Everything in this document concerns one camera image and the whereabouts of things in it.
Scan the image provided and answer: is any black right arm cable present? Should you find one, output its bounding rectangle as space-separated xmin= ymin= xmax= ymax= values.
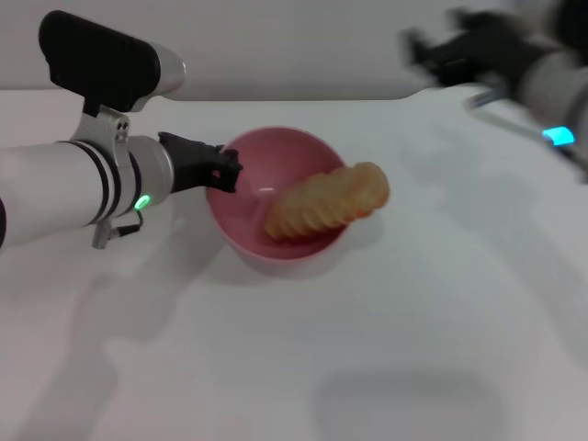
xmin=464 ymin=86 xmax=550 ymax=139

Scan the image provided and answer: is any silver left camera bracket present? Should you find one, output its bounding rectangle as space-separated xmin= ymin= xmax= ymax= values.
xmin=72 ymin=104 xmax=130 ymax=160

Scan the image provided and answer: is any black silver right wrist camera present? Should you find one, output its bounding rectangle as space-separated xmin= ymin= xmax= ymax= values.
xmin=540 ymin=0 xmax=588 ymax=50

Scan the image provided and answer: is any orange ridged bread loaf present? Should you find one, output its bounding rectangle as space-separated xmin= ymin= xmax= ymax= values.
xmin=265 ymin=161 xmax=390 ymax=241

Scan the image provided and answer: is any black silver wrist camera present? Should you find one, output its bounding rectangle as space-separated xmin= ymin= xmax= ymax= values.
xmin=39 ymin=9 xmax=187 ymax=116
xmin=540 ymin=0 xmax=588 ymax=50

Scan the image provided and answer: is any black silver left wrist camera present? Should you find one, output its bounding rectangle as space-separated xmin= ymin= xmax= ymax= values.
xmin=39 ymin=9 xmax=187 ymax=116

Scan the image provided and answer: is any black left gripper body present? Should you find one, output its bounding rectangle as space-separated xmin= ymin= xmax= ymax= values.
xmin=158 ymin=131 xmax=225 ymax=195

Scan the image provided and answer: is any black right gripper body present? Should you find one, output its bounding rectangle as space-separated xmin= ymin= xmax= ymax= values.
xmin=439 ymin=9 xmax=544 ymax=87

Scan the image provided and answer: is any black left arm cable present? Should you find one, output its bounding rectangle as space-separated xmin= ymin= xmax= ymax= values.
xmin=94 ymin=209 xmax=146 ymax=250

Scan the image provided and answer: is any pink plastic bowl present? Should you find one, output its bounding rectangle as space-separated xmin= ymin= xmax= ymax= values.
xmin=205 ymin=127 xmax=348 ymax=277

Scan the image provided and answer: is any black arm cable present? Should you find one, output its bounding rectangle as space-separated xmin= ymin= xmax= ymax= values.
xmin=94 ymin=209 xmax=146 ymax=250
xmin=464 ymin=86 xmax=550 ymax=139

